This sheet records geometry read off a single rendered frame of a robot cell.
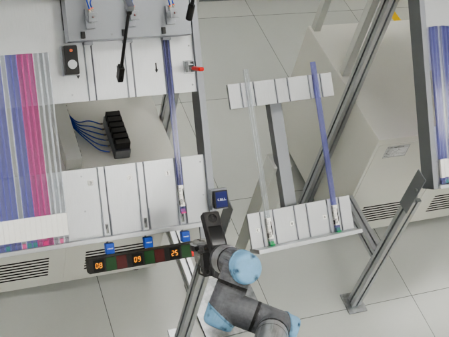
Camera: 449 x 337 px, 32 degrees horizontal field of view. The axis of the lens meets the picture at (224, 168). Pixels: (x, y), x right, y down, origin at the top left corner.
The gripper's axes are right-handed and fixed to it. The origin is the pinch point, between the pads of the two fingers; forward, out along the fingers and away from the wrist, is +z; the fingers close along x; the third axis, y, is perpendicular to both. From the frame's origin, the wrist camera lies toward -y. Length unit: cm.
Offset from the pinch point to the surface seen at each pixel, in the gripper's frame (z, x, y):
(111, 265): 10.7, -21.9, 5.1
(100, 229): 9.8, -23.9, -5.5
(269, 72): 156, 100, -49
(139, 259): 10.7, -13.8, 4.5
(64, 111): 52, -22, -39
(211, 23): 185, 83, -78
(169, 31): 4, -1, -57
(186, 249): 10.7, 0.2, 3.9
